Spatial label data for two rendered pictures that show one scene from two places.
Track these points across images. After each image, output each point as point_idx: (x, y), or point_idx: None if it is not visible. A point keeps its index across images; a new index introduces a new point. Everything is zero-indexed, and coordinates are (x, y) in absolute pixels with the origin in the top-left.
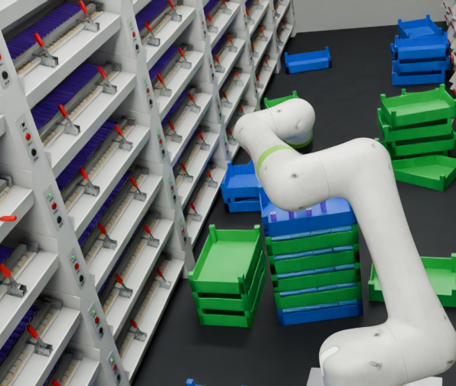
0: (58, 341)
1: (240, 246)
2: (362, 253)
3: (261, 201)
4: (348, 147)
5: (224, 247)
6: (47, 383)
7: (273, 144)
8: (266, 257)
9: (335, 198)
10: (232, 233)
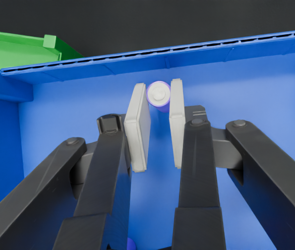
0: None
1: (28, 63)
2: (269, 29)
3: (7, 100)
4: None
5: None
6: None
7: None
8: (95, 25)
9: (294, 98)
10: (3, 36)
